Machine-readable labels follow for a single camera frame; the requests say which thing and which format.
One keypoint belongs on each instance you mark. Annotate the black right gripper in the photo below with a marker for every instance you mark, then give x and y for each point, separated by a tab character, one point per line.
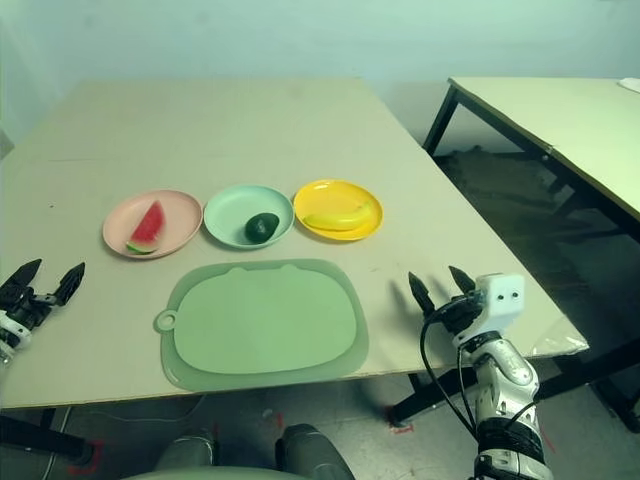
462	312

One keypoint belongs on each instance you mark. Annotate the green plate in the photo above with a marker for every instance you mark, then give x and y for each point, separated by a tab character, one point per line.
227	215

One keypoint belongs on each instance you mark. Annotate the dark green avocado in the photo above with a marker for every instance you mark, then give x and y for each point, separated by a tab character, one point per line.
261	227

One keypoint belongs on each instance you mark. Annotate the yellow plate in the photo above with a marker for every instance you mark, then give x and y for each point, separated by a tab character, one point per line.
330	197

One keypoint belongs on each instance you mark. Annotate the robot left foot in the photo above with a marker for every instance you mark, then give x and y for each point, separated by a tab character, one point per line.
189	450

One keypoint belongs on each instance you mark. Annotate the side table with black legs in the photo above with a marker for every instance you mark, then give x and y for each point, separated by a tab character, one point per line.
560	115

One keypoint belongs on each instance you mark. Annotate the green silicone cutting mat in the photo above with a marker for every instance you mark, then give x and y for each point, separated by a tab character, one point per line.
265	320

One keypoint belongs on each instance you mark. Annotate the red watermelon slice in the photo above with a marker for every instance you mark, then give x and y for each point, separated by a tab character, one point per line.
149	227

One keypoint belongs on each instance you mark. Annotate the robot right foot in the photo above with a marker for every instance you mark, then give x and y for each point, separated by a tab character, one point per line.
312	452

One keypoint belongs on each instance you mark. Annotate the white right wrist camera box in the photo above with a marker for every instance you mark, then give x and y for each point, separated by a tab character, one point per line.
502	297

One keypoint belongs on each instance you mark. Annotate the clear plastic sheet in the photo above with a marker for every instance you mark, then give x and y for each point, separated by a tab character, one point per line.
562	340

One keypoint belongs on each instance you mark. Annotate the white object on side table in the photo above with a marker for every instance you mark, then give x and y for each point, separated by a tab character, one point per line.
631	84

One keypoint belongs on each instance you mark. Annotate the black table leg frame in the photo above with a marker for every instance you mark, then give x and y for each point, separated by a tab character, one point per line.
40	435
430	397

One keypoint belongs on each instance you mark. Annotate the grey robot torso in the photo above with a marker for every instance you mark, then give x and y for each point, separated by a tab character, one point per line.
200	474

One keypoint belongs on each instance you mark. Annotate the red floor tape mark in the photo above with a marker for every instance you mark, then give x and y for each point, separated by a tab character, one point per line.
87	457

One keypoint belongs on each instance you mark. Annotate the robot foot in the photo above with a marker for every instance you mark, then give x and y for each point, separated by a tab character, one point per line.
312	452
189	450

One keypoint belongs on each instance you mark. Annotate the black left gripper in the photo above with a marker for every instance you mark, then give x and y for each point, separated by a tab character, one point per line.
22	307

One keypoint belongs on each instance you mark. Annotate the yellow banana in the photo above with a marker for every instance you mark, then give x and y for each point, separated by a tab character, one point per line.
340	220

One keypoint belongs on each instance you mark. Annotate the pink plate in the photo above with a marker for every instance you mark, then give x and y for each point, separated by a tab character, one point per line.
172	220

